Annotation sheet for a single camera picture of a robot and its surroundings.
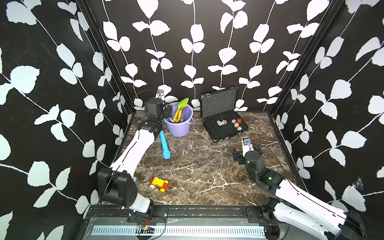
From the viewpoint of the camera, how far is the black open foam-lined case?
105cm

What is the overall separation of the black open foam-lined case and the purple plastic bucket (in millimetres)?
145

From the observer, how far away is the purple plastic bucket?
944mm
